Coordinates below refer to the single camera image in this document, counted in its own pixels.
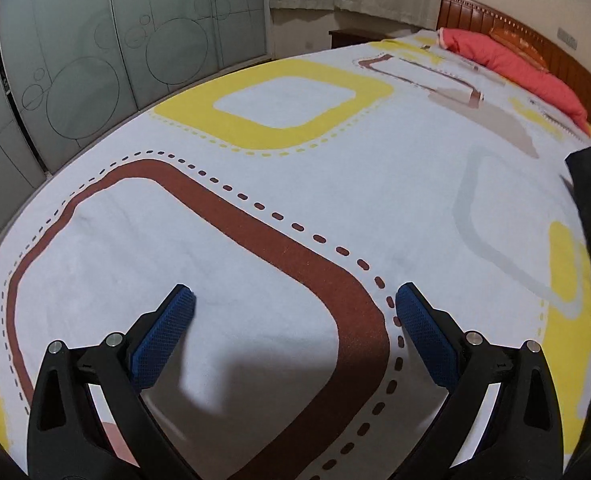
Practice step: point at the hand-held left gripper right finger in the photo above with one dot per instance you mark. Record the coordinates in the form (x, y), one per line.
(425, 335)

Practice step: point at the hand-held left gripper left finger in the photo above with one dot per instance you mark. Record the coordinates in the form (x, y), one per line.
(163, 340)

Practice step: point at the patterned white bed sheet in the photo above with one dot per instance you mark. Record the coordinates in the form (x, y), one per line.
(285, 100)

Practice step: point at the pink pillow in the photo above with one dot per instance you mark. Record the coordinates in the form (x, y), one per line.
(525, 75)

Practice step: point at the wooden bed headboard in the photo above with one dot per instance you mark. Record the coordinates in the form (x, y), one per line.
(575, 75)

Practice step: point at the dark wooden nightstand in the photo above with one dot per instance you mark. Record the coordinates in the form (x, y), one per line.
(355, 37)

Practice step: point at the orange cushion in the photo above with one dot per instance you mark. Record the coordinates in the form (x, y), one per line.
(520, 42)

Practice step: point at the frosted glass sliding wardrobe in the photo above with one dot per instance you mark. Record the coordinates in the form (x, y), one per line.
(100, 35)

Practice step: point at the grey wall outlet panel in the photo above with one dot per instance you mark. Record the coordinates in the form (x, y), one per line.
(568, 40)

